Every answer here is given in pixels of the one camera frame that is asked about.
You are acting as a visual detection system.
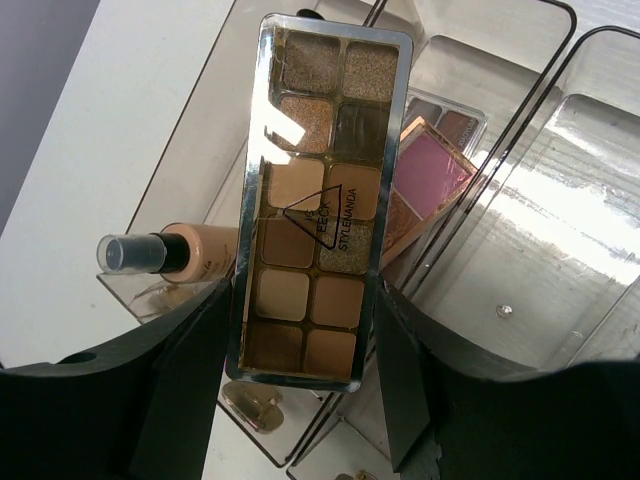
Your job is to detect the mauve eyeshadow palette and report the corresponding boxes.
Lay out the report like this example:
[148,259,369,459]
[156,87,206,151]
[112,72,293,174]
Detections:
[402,88,488,159]

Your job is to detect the clear left organizer bin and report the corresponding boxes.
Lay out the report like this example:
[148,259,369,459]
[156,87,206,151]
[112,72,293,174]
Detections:
[128,1,386,234]

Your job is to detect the clear right organizer bin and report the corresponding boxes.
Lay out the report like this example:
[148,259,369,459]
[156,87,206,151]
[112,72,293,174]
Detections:
[287,26,639,479]

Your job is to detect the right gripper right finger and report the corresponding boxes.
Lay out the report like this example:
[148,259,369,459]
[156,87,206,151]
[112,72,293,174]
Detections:
[374,284,639,479]

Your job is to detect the clear organizer bin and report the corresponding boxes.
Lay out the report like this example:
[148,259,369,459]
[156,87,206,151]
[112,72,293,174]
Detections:
[220,1,576,465]
[128,1,386,234]
[287,26,639,479]

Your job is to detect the pink blush palette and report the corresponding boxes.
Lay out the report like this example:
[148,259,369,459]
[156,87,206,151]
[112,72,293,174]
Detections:
[381,117,477,268]

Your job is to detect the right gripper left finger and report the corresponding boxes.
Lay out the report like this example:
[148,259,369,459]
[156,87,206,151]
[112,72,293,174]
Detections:
[1,281,232,479]

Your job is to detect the brown eyeshadow palette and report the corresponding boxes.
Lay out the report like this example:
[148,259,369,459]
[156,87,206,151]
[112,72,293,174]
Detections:
[226,14,413,392]

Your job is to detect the clear middle organizer bin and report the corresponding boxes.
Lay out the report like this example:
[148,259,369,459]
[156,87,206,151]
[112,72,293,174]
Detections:
[220,1,576,465]

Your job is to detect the round foundation bottle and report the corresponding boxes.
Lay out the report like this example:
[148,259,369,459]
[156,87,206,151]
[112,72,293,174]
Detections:
[96,223,238,284]

